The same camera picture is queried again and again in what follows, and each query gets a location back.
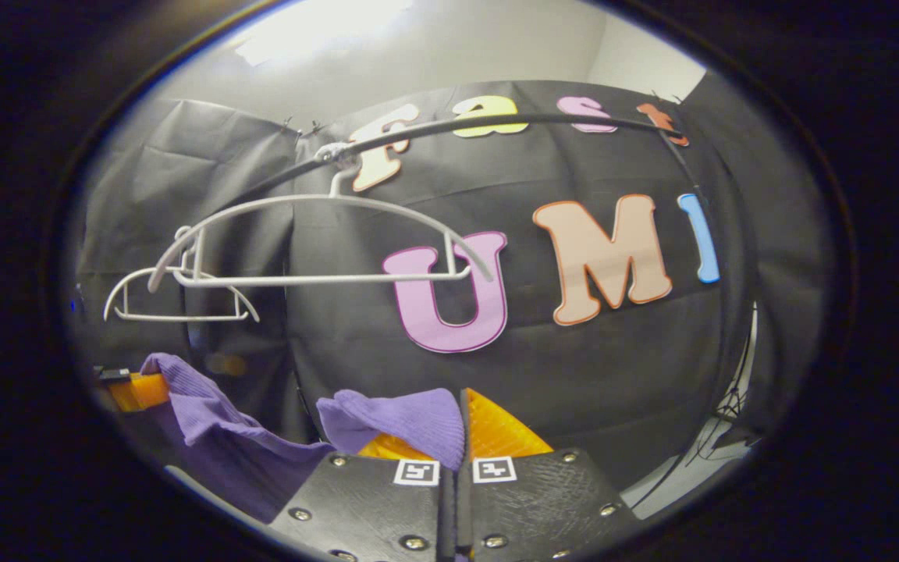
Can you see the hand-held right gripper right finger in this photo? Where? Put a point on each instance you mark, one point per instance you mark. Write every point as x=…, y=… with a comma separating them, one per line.
x=467, y=507

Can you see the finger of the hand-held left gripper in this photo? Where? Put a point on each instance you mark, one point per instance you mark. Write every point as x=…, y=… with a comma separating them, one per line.
x=141, y=390

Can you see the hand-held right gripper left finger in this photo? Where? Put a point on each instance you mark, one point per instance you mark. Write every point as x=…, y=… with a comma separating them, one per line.
x=371, y=507

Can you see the purple ribbed shirt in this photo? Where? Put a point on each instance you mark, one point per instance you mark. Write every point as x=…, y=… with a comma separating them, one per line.
x=223, y=460

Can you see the white plastic hanger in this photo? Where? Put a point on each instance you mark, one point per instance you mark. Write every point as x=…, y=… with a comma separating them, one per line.
x=184, y=318

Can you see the white hanger with wrapped hook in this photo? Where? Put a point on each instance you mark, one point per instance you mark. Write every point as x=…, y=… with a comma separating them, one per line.
x=309, y=197

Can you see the black clothes rack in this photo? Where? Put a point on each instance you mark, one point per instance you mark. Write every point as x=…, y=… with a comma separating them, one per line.
x=543, y=118

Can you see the black tripod stand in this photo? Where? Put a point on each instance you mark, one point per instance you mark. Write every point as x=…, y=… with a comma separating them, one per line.
x=730, y=406

